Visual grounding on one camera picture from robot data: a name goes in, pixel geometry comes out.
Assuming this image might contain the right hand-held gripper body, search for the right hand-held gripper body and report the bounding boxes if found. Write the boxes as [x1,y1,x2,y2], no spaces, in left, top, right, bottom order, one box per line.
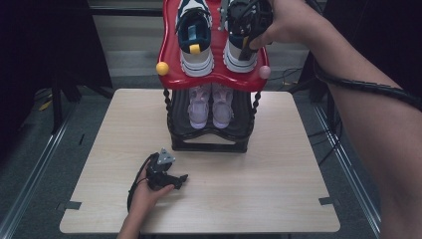
[217,0,274,36]

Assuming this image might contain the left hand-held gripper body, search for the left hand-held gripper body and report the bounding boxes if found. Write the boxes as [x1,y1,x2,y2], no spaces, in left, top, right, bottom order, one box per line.
[145,147,176,191]

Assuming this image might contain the navy and white sneaker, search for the navy and white sneaker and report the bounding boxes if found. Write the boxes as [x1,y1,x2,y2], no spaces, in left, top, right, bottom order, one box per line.
[174,0,216,78]
[222,0,261,74]

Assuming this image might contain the red and black shoe rack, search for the red and black shoe rack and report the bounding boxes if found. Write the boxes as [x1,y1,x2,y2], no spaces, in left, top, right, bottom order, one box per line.
[155,0,272,153]

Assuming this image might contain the purple sandal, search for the purple sandal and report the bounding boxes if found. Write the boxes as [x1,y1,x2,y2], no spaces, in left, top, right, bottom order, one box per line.
[187,84,212,129]
[211,83,234,129]

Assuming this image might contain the person's left hand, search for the person's left hand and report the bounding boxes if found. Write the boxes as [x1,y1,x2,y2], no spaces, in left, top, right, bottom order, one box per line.
[130,167,175,215]

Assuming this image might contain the person's right hand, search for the person's right hand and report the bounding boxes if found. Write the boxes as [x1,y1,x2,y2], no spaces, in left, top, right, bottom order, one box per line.
[249,0,327,50]

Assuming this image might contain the black metal stand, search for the black metal stand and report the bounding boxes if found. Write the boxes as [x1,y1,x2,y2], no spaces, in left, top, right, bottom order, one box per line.
[49,74,65,135]

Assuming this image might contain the dark curtain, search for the dark curtain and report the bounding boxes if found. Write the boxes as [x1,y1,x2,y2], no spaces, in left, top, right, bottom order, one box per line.
[298,0,422,104]
[0,0,113,160]

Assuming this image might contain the thin black cable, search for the thin black cable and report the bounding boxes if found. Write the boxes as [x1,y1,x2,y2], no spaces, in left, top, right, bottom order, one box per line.
[268,67,304,88]

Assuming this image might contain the metal floor rail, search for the metal floor rail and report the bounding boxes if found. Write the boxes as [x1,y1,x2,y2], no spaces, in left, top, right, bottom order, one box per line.
[0,106,79,239]
[313,106,382,238]

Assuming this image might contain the black floor cables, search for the black floor cables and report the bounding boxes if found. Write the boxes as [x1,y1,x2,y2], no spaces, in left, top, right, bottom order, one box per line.
[307,99,346,167]

